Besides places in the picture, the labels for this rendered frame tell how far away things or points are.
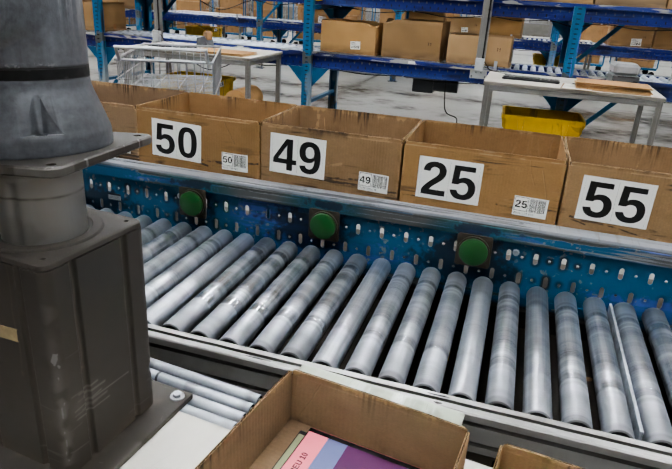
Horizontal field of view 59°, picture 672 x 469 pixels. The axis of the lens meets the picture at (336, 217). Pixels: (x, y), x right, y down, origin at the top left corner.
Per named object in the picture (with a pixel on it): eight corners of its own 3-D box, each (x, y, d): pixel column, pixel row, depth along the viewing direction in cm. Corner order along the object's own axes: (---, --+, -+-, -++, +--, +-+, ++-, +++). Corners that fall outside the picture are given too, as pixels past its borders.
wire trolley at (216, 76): (151, 167, 465) (142, 30, 428) (223, 168, 473) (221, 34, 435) (122, 216, 367) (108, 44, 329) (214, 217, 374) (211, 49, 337)
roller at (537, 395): (519, 436, 101) (524, 412, 99) (524, 298, 148) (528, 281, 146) (550, 444, 100) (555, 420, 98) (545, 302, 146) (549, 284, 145)
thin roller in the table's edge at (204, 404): (103, 368, 104) (240, 417, 95) (112, 363, 106) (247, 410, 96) (104, 378, 105) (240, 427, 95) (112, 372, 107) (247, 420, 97)
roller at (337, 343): (306, 383, 112) (306, 361, 110) (373, 270, 158) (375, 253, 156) (331, 389, 110) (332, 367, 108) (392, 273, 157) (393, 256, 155)
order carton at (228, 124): (138, 163, 176) (134, 106, 170) (190, 141, 202) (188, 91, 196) (259, 182, 165) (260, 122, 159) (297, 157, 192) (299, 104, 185)
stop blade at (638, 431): (627, 473, 101) (640, 431, 97) (601, 336, 142) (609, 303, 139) (631, 474, 101) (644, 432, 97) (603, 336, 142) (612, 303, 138)
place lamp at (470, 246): (456, 263, 147) (460, 238, 144) (457, 261, 148) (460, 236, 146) (485, 269, 145) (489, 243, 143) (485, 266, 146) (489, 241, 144)
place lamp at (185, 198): (178, 214, 168) (177, 190, 165) (181, 212, 169) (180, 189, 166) (200, 218, 166) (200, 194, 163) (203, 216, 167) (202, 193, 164)
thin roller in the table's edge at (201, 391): (114, 361, 106) (248, 408, 97) (122, 355, 108) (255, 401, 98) (115, 370, 107) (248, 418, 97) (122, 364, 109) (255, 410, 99)
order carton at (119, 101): (31, 146, 186) (23, 91, 180) (93, 127, 212) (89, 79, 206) (139, 163, 176) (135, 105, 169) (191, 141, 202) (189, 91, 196)
